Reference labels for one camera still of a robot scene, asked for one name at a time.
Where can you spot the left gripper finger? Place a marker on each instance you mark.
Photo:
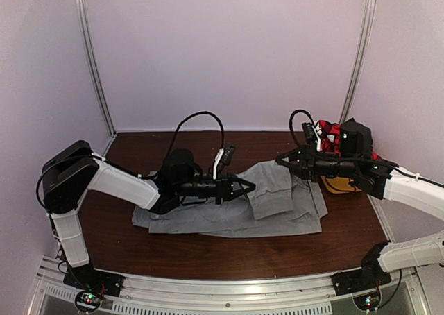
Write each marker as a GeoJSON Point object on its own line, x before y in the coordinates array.
{"type": "Point", "coordinates": [235, 193]}
{"type": "Point", "coordinates": [243, 184]}

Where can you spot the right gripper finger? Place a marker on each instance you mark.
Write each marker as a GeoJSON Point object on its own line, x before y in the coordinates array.
{"type": "Point", "coordinates": [296, 170]}
{"type": "Point", "coordinates": [289, 158]}

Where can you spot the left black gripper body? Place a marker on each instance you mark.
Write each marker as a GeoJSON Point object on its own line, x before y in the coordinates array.
{"type": "Point", "coordinates": [221, 191]}

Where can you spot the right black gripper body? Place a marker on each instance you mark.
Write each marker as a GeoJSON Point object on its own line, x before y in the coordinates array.
{"type": "Point", "coordinates": [309, 161]}

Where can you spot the grey long sleeve shirt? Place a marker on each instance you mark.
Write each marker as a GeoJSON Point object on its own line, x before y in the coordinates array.
{"type": "Point", "coordinates": [281, 205]}

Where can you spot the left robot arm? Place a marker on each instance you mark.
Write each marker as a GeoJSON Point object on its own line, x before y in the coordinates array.
{"type": "Point", "coordinates": [78, 169]}

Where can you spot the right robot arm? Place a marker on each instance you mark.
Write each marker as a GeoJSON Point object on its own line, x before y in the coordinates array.
{"type": "Point", "coordinates": [387, 180]}

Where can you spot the red black plaid shirt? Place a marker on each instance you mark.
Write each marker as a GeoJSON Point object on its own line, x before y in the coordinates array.
{"type": "Point", "coordinates": [350, 139]}

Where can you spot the yellow plastic bin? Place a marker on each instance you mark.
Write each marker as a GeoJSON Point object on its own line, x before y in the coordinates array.
{"type": "Point", "coordinates": [339, 185]}

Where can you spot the right circuit board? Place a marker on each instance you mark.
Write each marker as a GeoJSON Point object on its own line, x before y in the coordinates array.
{"type": "Point", "coordinates": [367, 302]}

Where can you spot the circuit board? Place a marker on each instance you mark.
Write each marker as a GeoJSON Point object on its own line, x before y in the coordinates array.
{"type": "Point", "coordinates": [367, 302]}
{"type": "Point", "coordinates": [87, 302]}

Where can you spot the left circuit board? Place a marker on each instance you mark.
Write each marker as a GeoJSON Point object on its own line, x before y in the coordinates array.
{"type": "Point", "coordinates": [87, 302]}

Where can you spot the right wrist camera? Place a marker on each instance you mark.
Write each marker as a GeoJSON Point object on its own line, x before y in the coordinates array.
{"type": "Point", "coordinates": [312, 138]}

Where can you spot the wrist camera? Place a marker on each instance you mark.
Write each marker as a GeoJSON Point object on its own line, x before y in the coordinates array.
{"type": "Point", "coordinates": [222, 159]}
{"type": "Point", "coordinates": [312, 138]}

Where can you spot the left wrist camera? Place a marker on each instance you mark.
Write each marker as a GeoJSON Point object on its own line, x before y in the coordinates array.
{"type": "Point", "coordinates": [222, 159]}

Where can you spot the front aluminium rail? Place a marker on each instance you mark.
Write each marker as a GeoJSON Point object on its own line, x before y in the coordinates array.
{"type": "Point", "coordinates": [307, 294]}

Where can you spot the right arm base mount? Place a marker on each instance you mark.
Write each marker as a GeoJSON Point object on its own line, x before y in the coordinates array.
{"type": "Point", "coordinates": [359, 280]}

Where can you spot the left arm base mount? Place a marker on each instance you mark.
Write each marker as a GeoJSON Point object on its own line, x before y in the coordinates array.
{"type": "Point", "coordinates": [98, 283]}

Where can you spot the right aluminium frame post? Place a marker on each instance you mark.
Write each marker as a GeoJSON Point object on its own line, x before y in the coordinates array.
{"type": "Point", "coordinates": [358, 64]}

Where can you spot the aluminium frame post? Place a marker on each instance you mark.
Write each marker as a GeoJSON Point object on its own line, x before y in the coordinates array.
{"type": "Point", "coordinates": [93, 67]}
{"type": "Point", "coordinates": [358, 64]}

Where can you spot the left aluminium frame post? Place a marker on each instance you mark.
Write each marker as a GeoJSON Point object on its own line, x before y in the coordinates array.
{"type": "Point", "coordinates": [93, 67]}

